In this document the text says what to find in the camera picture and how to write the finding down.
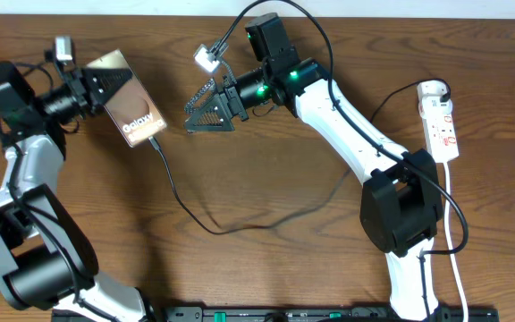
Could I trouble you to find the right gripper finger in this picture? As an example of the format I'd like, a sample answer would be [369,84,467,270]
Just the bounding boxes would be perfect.
[184,78,215,114]
[184,94,234,131]

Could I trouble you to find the black charger cable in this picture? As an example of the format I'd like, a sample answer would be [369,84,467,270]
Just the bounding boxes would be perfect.
[148,78,452,236]

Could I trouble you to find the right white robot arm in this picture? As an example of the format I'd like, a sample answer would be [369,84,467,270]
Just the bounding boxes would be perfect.
[184,13,443,321]

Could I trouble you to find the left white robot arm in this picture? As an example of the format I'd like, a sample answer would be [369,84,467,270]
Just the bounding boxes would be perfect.
[0,61,161,321]

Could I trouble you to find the white power strip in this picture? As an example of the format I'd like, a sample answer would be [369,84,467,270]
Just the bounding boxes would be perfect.
[417,80,460,164]

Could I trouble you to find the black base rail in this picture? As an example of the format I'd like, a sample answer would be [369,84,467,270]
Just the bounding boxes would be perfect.
[50,306,500,322]

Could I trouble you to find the white power strip cord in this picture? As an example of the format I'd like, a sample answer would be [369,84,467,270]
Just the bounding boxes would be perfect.
[442,161,470,322]

